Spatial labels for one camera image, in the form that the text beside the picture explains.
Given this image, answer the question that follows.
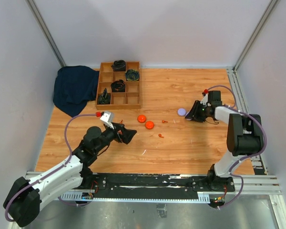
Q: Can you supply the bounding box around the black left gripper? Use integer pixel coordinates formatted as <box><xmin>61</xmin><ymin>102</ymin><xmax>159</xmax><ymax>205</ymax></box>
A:
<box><xmin>94</xmin><ymin>122</ymin><xmax>136</xmax><ymax>154</ymax></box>

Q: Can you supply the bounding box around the orange charging case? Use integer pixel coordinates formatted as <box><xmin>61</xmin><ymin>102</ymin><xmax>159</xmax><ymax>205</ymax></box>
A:
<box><xmin>137</xmin><ymin>114</ymin><xmax>146</xmax><ymax>123</ymax></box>
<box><xmin>145</xmin><ymin>121</ymin><xmax>154</xmax><ymax>130</ymax></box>

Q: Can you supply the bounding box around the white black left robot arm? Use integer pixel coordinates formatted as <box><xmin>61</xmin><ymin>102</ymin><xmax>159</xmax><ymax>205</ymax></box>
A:
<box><xmin>3</xmin><ymin>123</ymin><xmax>137</xmax><ymax>227</ymax></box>

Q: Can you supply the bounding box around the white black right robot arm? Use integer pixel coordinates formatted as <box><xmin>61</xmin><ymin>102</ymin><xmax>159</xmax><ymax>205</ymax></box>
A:
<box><xmin>185</xmin><ymin>90</ymin><xmax>266</xmax><ymax>191</ymax></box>

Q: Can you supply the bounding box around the dark rolled belt lower left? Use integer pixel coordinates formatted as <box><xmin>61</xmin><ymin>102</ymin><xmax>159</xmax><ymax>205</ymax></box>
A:
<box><xmin>97</xmin><ymin>88</ymin><xmax>111</xmax><ymax>105</ymax></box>

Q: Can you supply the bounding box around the black rolled belt middle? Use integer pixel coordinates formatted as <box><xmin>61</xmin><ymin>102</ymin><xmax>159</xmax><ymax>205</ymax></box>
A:
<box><xmin>111</xmin><ymin>79</ymin><xmax>126</xmax><ymax>93</ymax></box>

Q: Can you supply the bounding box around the black rolled belt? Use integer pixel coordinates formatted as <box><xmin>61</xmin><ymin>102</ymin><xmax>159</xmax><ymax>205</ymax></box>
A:
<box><xmin>111</xmin><ymin>79</ymin><xmax>126</xmax><ymax>93</ymax></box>
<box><xmin>111</xmin><ymin>60</ymin><xmax>126</xmax><ymax>72</ymax></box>

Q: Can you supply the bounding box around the wooden compartment tray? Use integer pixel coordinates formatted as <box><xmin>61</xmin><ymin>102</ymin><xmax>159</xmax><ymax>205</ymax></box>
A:
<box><xmin>96</xmin><ymin>60</ymin><xmax>142</xmax><ymax>110</ymax></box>

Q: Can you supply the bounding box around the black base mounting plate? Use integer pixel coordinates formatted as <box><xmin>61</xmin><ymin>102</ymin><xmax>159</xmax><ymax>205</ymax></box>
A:
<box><xmin>77</xmin><ymin>173</ymin><xmax>235</xmax><ymax>201</ymax></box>

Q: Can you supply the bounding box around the dark green rolled belt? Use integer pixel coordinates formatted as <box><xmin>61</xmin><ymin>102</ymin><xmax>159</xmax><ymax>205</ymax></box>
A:
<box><xmin>125</xmin><ymin>69</ymin><xmax>140</xmax><ymax>81</ymax></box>

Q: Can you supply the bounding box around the black rolled belt top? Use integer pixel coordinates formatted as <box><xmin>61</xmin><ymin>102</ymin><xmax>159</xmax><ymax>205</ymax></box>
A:
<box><xmin>111</xmin><ymin>60</ymin><xmax>126</xmax><ymax>72</ymax></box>

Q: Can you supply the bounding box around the dark blue cloth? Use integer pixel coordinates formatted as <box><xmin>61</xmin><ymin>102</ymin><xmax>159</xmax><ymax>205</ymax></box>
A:
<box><xmin>53</xmin><ymin>65</ymin><xmax>99</xmax><ymax>117</ymax></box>

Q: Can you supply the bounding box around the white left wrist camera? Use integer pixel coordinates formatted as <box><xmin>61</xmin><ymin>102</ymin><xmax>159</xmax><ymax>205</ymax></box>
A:
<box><xmin>100</xmin><ymin>111</ymin><xmax>114</xmax><ymax>130</ymax></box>

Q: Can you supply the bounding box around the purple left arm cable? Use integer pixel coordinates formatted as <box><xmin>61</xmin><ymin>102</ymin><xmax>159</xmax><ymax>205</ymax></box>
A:
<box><xmin>4</xmin><ymin>112</ymin><xmax>103</xmax><ymax>222</ymax></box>

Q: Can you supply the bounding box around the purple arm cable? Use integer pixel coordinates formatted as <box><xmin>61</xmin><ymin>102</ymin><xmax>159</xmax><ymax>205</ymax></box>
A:
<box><xmin>4</xmin><ymin>112</ymin><xmax>103</xmax><ymax>222</ymax></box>
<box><xmin>202</xmin><ymin>85</ymin><xmax>269</xmax><ymax>210</ymax></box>

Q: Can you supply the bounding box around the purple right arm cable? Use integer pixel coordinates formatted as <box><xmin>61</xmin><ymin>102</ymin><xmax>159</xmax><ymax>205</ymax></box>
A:
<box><xmin>202</xmin><ymin>85</ymin><xmax>269</xmax><ymax>210</ymax></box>

